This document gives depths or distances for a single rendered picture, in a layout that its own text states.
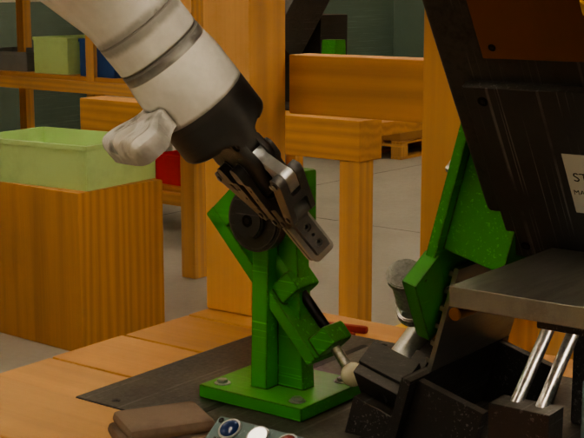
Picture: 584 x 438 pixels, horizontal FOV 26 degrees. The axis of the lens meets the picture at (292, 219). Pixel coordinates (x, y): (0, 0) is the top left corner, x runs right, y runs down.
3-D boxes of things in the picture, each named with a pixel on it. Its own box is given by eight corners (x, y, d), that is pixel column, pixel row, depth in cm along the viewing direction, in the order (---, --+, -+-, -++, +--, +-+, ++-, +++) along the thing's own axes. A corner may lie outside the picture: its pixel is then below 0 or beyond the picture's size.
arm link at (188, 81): (111, 163, 98) (59, 102, 96) (214, 70, 101) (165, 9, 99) (149, 169, 90) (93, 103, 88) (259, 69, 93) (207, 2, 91)
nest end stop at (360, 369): (406, 419, 136) (398, 395, 132) (361, 395, 139) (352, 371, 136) (412, 410, 136) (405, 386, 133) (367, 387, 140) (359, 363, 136)
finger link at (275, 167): (237, 153, 94) (242, 168, 96) (281, 189, 92) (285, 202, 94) (260, 131, 95) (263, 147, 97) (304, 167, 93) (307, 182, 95)
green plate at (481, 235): (483, 323, 125) (541, 122, 118) (414, 290, 130) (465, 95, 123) (535, 300, 134) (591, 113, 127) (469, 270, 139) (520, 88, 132)
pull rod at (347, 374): (369, 385, 144) (370, 336, 143) (355, 391, 142) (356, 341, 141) (329, 376, 147) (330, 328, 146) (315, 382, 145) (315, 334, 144)
